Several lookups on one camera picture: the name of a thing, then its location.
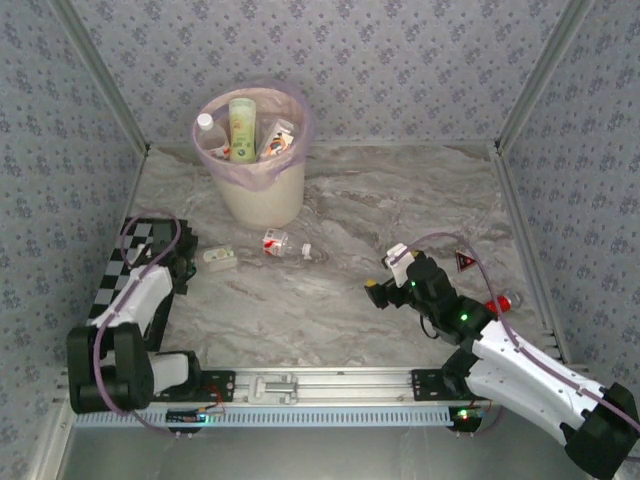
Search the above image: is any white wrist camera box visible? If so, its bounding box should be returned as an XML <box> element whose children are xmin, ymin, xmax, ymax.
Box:
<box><xmin>121</xmin><ymin>243</ymin><xmax>152</xmax><ymax>265</ymax></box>
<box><xmin>381</xmin><ymin>242</ymin><xmax>420</xmax><ymax>289</ymax></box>

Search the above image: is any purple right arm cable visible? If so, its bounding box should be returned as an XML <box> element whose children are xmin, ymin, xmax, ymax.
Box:
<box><xmin>394</xmin><ymin>232</ymin><xmax>640</xmax><ymax>437</ymax></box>

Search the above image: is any white bottle orange print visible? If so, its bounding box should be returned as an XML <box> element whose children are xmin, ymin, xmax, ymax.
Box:
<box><xmin>258</xmin><ymin>118</ymin><xmax>297</xmax><ymax>162</ymax></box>

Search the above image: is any black grey checkerboard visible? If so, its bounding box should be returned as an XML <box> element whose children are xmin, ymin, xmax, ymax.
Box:
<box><xmin>82</xmin><ymin>215</ymin><xmax>191</xmax><ymax>351</ymax></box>

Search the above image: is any green tea bottle white cap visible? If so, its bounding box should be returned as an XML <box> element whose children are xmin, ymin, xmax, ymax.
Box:
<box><xmin>228</xmin><ymin>97</ymin><xmax>260</xmax><ymax>165</ymax></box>

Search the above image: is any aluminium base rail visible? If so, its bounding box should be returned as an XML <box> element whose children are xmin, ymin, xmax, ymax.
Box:
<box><xmin>52</xmin><ymin>366</ymin><xmax>599</xmax><ymax>405</ymax></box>

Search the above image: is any aluminium frame post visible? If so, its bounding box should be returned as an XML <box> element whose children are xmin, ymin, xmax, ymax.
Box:
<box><xmin>49</xmin><ymin>0</ymin><xmax>152</xmax><ymax>154</ymax></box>
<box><xmin>493</xmin><ymin>0</ymin><xmax>600</xmax><ymax>154</ymax></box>

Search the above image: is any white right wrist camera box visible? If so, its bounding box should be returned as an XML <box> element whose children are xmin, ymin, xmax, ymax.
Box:
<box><xmin>381</xmin><ymin>242</ymin><xmax>420</xmax><ymax>289</ymax></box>

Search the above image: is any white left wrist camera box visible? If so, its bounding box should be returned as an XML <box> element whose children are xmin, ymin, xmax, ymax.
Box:
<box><xmin>121</xmin><ymin>243</ymin><xmax>152</xmax><ymax>265</ymax></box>

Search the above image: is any clear bottle red white label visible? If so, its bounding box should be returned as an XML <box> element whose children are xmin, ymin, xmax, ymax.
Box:
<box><xmin>260</xmin><ymin>228</ymin><xmax>315</xmax><ymax>262</ymax></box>
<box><xmin>195</xmin><ymin>113</ymin><xmax>232</xmax><ymax>160</ymax></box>

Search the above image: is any red bottle clear tip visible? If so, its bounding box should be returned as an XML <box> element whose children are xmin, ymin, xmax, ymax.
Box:
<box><xmin>484</xmin><ymin>291</ymin><xmax>525</xmax><ymax>315</ymax></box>

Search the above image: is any aluminium side rail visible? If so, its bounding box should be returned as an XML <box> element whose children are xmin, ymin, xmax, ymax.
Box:
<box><xmin>492</xmin><ymin>144</ymin><xmax>571</xmax><ymax>364</ymax></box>

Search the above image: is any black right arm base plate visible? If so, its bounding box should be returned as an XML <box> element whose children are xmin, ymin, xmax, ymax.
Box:
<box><xmin>410</xmin><ymin>368</ymin><xmax>476</xmax><ymax>402</ymax></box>

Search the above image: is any cream plastic waste bin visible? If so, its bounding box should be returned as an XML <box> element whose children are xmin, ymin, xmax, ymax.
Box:
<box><xmin>219</xmin><ymin>87</ymin><xmax>307</xmax><ymax>229</ymax></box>

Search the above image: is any grey slotted cable duct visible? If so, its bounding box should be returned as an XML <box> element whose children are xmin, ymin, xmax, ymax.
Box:
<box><xmin>73</xmin><ymin>405</ymin><xmax>457</xmax><ymax>428</ymax></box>

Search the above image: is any pink plastic bin liner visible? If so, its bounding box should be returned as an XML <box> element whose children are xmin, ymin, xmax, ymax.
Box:
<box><xmin>192</xmin><ymin>74</ymin><xmax>315</xmax><ymax>194</ymax></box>

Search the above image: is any grey metal rail bracket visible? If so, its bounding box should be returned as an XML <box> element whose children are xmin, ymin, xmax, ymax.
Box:
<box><xmin>248</xmin><ymin>373</ymin><xmax>300</xmax><ymax>406</ymax></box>

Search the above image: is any small white green container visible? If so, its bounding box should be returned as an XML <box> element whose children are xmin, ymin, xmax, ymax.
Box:
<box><xmin>201</xmin><ymin>243</ymin><xmax>240</xmax><ymax>275</ymax></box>

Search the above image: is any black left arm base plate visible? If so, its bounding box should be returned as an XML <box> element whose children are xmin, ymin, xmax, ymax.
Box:
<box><xmin>149</xmin><ymin>368</ymin><xmax>237</xmax><ymax>404</ymax></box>

